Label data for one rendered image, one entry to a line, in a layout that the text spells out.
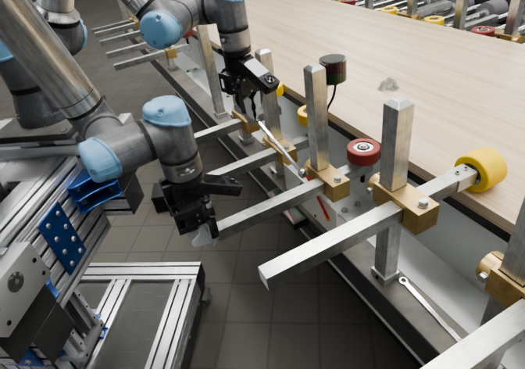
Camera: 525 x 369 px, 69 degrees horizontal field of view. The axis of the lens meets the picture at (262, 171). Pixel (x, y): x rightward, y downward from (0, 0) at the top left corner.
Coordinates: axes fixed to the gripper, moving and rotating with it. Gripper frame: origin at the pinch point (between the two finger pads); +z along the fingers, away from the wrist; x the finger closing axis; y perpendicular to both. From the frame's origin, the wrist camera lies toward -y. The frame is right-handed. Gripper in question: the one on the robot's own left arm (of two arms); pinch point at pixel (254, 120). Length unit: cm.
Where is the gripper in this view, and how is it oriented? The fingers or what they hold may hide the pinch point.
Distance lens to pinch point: 105.6
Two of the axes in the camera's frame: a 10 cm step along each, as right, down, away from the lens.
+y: -7.3, -3.2, 6.1
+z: 1.3, 8.0, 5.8
